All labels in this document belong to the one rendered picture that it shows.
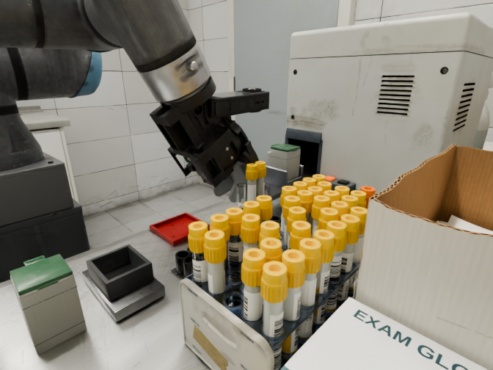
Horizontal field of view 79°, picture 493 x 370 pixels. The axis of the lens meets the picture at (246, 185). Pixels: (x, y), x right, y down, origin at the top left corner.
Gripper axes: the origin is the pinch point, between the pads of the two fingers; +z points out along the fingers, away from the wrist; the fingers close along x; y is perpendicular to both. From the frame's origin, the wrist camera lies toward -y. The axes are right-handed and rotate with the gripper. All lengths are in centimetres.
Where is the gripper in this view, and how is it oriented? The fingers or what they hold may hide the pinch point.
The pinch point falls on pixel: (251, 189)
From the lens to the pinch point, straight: 49.9
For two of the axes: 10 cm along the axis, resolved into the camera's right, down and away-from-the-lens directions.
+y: -6.1, 6.8, -4.0
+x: 7.1, 2.4, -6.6
